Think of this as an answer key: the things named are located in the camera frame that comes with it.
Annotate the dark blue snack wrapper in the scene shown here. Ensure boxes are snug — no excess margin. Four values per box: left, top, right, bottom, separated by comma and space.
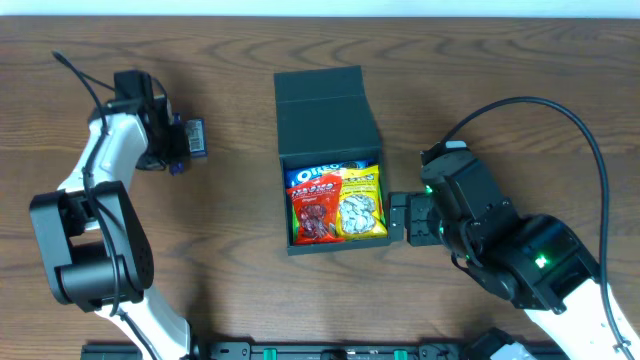
169, 113, 189, 176

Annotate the small blue barcode box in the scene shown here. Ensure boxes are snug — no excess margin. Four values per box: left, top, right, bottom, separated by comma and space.
185, 119, 208, 158

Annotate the yellow seed snack bag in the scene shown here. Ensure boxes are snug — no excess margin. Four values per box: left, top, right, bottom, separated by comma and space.
336, 165, 388, 241

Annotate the red snack bag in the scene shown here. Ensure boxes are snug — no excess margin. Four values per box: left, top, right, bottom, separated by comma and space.
287, 172, 345, 246

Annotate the blue Oreo cookie pack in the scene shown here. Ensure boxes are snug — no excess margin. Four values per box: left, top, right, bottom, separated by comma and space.
285, 159, 374, 188

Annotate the dark green box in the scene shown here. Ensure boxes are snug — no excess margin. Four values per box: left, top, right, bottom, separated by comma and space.
274, 66, 391, 227

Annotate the green Haribo worms bag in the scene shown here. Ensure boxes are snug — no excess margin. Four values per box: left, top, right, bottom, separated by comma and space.
289, 202, 299, 246

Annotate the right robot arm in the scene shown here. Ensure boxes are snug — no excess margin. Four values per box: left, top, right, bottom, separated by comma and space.
390, 150, 639, 359

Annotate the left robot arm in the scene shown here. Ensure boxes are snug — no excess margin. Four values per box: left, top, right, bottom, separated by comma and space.
29, 70, 197, 359

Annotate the black right cable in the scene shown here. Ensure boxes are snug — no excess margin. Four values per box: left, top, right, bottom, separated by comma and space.
439, 96, 631, 360

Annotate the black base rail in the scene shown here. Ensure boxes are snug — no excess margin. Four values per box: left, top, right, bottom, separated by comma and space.
80, 341, 566, 360

